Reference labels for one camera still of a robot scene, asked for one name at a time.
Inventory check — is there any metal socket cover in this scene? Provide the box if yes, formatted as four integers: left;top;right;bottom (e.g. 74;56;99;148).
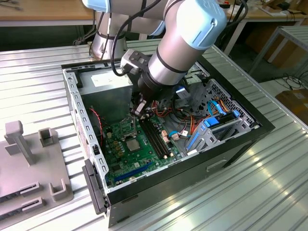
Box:
119;117;137;141

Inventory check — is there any blue expansion slot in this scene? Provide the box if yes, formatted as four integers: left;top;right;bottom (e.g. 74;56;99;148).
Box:
113;161;153;183

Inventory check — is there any orange red wire bundle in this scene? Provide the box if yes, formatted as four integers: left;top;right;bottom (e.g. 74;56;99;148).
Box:
151;100;207;138

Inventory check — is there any black PC case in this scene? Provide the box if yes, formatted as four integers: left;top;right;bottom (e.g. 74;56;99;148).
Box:
61;49;276;229

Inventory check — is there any grey metal slat table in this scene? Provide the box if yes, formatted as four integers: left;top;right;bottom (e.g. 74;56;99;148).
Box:
249;25;308;80

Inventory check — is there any green motherboard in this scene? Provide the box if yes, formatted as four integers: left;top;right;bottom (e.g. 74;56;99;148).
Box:
101;112;186;190

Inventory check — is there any grey power supply unit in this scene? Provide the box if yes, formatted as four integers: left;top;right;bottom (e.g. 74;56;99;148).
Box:
77;68;134;124

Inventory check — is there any grey optical drive cage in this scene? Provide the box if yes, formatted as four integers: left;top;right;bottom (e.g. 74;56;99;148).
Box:
185;61;210;84

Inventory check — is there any brown cardboard box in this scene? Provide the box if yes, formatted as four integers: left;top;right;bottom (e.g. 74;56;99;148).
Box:
275;88;308;119
269;40;308;70

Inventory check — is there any grey parts rack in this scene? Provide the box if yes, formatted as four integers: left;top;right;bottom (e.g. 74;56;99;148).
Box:
0;120;75;221

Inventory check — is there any red black fan wire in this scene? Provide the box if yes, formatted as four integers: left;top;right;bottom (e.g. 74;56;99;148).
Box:
89;107;105;147

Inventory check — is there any CPU socket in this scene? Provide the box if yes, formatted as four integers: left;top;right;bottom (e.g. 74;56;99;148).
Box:
122;135;144;156

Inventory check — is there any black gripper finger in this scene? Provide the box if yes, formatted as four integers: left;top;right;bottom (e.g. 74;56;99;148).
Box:
130;95;148;119

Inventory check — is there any blue plastic rail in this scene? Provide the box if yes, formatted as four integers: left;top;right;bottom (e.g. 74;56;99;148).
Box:
186;133;201;152

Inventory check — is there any grey hard disk cage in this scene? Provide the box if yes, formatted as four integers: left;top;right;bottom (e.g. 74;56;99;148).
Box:
185;109;257;157

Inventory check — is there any black tripod stand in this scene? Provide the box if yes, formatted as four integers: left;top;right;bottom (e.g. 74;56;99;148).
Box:
220;0;248;50

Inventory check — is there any long wooden desk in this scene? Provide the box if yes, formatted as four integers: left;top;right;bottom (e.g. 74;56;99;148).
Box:
0;0;308;56

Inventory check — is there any silver CPU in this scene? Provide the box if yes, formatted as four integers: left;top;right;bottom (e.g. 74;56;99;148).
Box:
126;139;142;153

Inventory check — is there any blue plastic drive bracket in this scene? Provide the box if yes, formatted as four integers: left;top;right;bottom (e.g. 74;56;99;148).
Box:
203;116;220;128

